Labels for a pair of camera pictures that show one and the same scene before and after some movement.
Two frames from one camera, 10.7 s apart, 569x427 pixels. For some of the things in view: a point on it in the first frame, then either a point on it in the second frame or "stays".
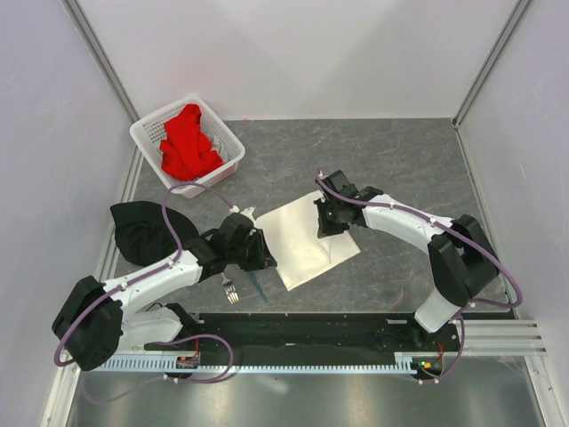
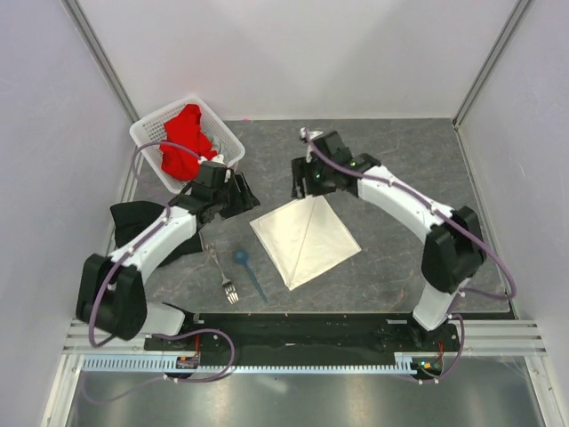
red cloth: [187, 153] stays
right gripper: [326, 229] to [300, 169]
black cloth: [142, 234] stays
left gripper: [263, 258] to [244, 199]
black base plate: [376, 334] stays
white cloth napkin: [292, 238] stays
